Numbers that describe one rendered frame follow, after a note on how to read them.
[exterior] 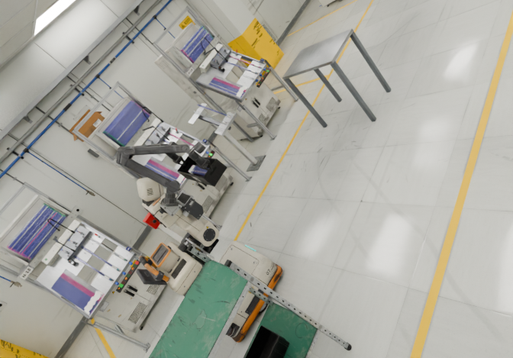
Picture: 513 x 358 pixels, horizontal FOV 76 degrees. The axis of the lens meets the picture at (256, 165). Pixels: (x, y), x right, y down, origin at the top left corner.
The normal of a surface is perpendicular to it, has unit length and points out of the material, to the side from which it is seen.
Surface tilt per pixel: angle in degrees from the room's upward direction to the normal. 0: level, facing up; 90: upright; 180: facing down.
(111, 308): 90
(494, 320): 0
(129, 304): 90
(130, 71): 90
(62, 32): 90
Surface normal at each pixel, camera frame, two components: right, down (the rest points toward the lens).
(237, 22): 0.59, -0.04
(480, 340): -0.65, -0.62
